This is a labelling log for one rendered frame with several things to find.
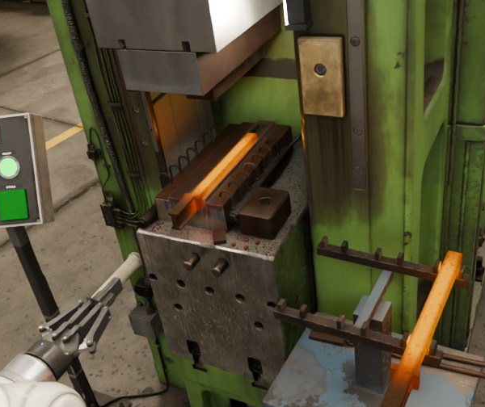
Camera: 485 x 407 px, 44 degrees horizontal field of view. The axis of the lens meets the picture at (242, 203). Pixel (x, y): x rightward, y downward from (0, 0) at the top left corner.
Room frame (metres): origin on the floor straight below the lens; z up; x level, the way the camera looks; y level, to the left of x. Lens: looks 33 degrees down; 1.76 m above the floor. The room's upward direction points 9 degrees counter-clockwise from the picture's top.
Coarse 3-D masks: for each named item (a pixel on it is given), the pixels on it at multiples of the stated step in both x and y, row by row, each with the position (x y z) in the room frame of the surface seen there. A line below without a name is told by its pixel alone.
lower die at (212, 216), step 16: (224, 128) 1.62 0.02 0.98; (240, 128) 1.59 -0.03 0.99; (272, 128) 1.55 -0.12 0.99; (288, 128) 1.53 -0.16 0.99; (224, 144) 1.51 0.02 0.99; (256, 144) 1.47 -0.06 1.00; (272, 144) 1.46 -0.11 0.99; (288, 144) 1.52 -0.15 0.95; (192, 160) 1.46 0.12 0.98; (208, 160) 1.43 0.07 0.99; (240, 160) 1.38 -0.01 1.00; (256, 160) 1.38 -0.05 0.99; (176, 176) 1.39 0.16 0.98; (192, 176) 1.35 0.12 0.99; (224, 176) 1.31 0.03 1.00; (240, 176) 1.31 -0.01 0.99; (160, 192) 1.32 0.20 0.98; (176, 192) 1.29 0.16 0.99; (208, 192) 1.25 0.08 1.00; (160, 208) 1.29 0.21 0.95; (208, 208) 1.21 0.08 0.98; (224, 208) 1.19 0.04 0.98; (192, 224) 1.24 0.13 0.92; (208, 224) 1.22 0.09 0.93; (224, 224) 1.19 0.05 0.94
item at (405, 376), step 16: (448, 256) 0.92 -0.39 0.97; (448, 272) 0.87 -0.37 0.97; (432, 288) 0.83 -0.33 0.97; (448, 288) 0.83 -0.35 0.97; (432, 304) 0.79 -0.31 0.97; (432, 320) 0.76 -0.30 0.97; (416, 336) 0.72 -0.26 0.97; (416, 352) 0.69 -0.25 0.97; (400, 368) 0.66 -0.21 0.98; (416, 368) 0.66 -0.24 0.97; (400, 384) 0.63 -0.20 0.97; (416, 384) 0.64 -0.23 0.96; (384, 400) 0.60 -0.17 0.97; (400, 400) 0.60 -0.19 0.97
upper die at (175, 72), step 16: (272, 16) 1.51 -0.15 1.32; (256, 32) 1.43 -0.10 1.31; (272, 32) 1.50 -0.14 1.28; (224, 48) 1.29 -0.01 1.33; (240, 48) 1.35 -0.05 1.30; (256, 48) 1.42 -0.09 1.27; (128, 64) 1.28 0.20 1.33; (144, 64) 1.26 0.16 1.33; (160, 64) 1.24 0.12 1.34; (176, 64) 1.22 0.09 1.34; (192, 64) 1.20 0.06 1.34; (208, 64) 1.23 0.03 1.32; (224, 64) 1.28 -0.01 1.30; (128, 80) 1.29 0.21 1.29; (144, 80) 1.27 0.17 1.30; (160, 80) 1.24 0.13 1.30; (176, 80) 1.22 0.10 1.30; (192, 80) 1.20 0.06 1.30; (208, 80) 1.22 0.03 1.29
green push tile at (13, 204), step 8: (0, 192) 1.34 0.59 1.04; (8, 192) 1.33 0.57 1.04; (16, 192) 1.33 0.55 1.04; (24, 192) 1.33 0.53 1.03; (0, 200) 1.33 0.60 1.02; (8, 200) 1.32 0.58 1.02; (16, 200) 1.32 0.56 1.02; (24, 200) 1.32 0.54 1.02; (0, 208) 1.32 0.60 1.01; (8, 208) 1.31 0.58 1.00; (16, 208) 1.31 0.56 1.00; (24, 208) 1.31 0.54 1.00; (0, 216) 1.31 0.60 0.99; (8, 216) 1.30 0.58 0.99; (16, 216) 1.30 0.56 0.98; (24, 216) 1.30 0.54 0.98
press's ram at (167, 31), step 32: (96, 0) 1.30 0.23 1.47; (128, 0) 1.26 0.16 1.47; (160, 0) 1.22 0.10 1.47; (192, 0) 1.18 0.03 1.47; (224, 0) 1.22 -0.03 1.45; (256, 0) 1.33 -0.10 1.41; (96, 32) 1.32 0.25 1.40; (128, 32) 1.27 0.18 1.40; (160, 32) 1.23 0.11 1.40; (192, 32) 1.19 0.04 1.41; (224, 32) 1.20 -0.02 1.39
